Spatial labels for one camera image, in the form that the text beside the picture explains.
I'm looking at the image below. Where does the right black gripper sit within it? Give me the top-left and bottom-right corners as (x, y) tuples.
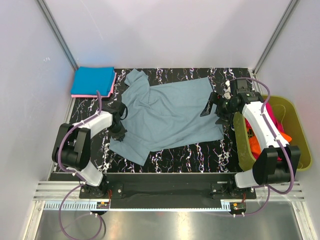
(200, 91), (238, 126)

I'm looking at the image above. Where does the grey blue t shirt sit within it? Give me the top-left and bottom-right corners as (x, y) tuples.
(109, 69), (224, 166)

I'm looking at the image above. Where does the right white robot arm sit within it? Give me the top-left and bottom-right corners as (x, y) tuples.
(200, 90), (301, 199)

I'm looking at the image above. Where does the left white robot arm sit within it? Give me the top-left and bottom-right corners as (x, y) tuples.
(51, 101), (128, 198)

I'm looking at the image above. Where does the black marble pattern mat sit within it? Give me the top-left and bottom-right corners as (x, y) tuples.
(51, 67), (258, 174)

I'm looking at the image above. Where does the magenta t shirt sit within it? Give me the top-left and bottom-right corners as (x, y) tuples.
(244, 101), (291, 161)

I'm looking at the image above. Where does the orange t shirt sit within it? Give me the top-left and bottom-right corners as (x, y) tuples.
(246, 125), (292, 159)

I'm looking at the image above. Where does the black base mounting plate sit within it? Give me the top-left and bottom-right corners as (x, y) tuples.
(79, 173), (257, 200)

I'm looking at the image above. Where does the folded blue t shirt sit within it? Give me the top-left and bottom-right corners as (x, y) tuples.
(70, 66), (115, 95)

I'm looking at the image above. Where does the olive green plastic bin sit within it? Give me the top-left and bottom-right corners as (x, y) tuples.
(233, 95), (312, 172)

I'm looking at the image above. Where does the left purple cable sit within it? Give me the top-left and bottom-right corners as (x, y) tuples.
(57, 90), (107, 238)

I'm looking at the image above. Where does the purple cable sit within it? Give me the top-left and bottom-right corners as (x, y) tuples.
(226, 77), (296, 216)
(57, 90), (107, 238)

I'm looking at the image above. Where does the aluminium front rail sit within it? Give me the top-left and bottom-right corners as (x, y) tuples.
(33, 181), (304, 212)

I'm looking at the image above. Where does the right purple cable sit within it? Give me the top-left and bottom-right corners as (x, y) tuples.
(226, 77), (296, 216)

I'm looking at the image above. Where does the right aluminium frame post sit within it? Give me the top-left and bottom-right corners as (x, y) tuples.
(252, 0), (300, 76)

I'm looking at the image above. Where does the aluminium frame post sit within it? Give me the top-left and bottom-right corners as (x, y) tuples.
(35, 0), (79, 71)
(252, 0), (300, 76)

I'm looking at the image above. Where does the left aluminium frame post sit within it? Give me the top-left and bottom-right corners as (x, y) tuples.
(35, 0), (79, 71)

